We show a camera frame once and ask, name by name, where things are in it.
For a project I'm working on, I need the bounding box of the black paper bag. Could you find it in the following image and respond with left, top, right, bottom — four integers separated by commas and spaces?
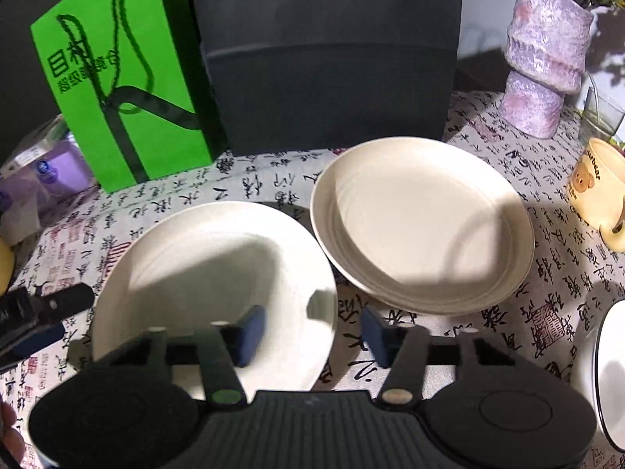
186, 0, 464, 157

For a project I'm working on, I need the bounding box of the clear drinking glass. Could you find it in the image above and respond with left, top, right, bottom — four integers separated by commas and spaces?
579, 87, 625, 150

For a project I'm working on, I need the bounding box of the green paper bag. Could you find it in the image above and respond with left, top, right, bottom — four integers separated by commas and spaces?
30, 0, 216, 193

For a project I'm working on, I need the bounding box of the calligraphy printed tablecloth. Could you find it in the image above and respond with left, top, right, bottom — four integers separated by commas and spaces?
0, 90, 625, 469

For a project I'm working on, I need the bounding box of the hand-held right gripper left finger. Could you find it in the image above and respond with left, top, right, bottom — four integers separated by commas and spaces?
105, 305, 268, 408

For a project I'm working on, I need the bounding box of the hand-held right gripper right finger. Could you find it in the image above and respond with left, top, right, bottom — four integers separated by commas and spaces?
360, 305, 518, 408

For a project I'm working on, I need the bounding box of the cream plate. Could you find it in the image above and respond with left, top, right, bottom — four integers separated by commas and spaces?
92, 200, 339, 394
337, 254, 535, 317
310, 137, 535, 311

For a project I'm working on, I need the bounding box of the yellow mug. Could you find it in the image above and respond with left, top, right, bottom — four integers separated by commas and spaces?
565, 137, 625, 254

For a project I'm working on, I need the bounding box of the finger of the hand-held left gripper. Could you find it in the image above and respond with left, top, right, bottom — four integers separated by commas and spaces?
41, 283, 95, 319
0, 322, 66, 372

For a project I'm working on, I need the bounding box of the white bowl with dark rim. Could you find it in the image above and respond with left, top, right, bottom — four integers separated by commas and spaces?
569, 299, 625, 453

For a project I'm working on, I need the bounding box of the purple textured vase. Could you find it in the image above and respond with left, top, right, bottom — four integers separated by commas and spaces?
500, 0, 595, 140

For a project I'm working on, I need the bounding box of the person's left hand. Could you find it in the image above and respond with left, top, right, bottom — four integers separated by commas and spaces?
0, 399, 25, 467

